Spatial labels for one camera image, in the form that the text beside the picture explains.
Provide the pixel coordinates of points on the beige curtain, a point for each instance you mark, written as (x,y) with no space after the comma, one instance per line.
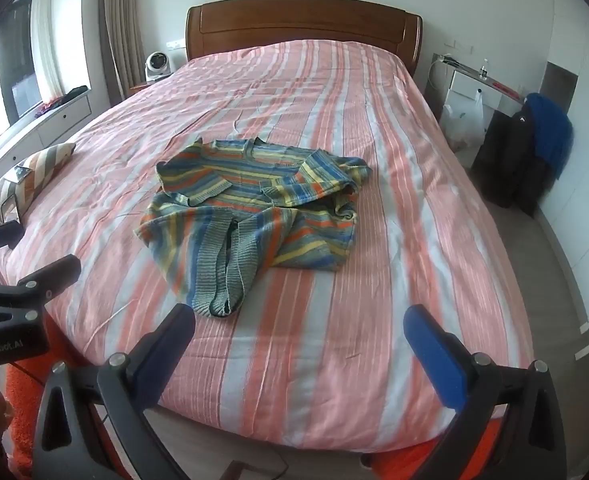
(121,47)

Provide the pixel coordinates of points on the brown wooden headboard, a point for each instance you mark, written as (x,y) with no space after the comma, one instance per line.
(230,25)

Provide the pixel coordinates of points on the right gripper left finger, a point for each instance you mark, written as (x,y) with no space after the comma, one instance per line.
(67,442)

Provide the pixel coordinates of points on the pink striped bed cover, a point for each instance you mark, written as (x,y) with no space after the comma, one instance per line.
(311,359)

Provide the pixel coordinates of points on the blue cloth on chair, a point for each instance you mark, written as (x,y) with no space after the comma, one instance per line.
(552,131)

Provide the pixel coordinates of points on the white plastic bag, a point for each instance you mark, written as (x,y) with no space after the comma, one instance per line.
(463,123)

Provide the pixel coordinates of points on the striped knitted sweater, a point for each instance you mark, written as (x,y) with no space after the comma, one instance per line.
(228,210)

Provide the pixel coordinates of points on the dark clothes on bench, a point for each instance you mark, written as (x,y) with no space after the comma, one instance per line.
(61,100)

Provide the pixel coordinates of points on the white wardrobe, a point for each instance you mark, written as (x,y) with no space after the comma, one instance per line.
(566,205)

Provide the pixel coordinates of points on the white round fan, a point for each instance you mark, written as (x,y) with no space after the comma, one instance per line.
(157,66)

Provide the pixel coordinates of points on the white desk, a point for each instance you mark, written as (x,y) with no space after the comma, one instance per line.
(449,79)

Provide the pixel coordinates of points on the striped throw pillow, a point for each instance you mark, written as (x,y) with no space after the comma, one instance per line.
(45,165)

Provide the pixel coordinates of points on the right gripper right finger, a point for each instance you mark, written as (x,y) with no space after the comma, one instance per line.
(530,444)

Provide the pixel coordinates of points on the smartphone on pillow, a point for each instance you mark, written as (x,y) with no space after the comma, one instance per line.
(17,174)

